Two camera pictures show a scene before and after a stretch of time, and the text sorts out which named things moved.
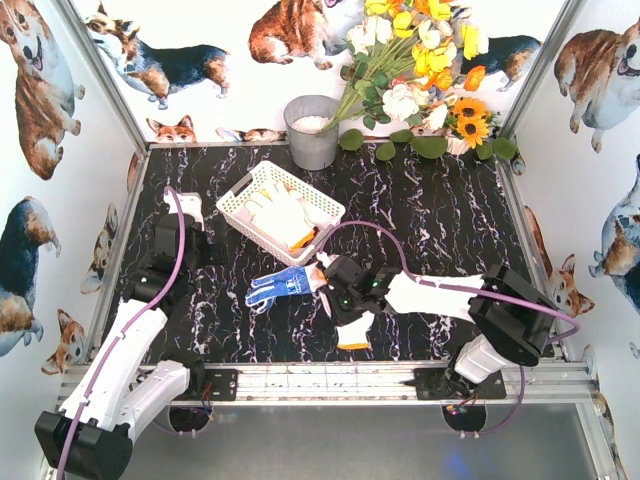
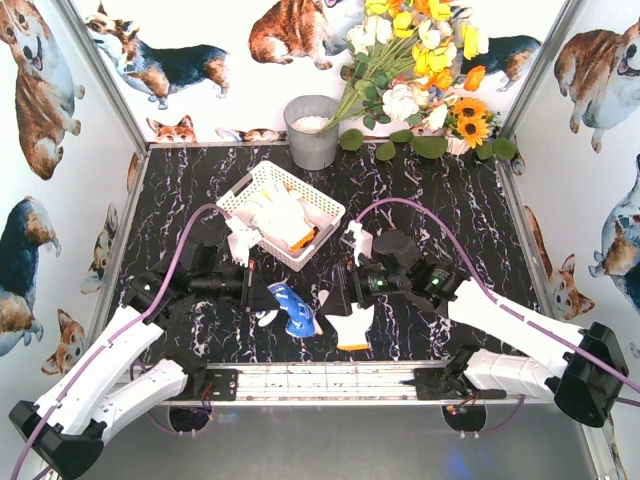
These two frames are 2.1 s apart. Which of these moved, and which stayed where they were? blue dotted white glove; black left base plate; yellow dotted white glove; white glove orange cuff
Moved: blue dotted white glove
Stayed: yellow dotted white glove; white glove orange cuff; black left base plate
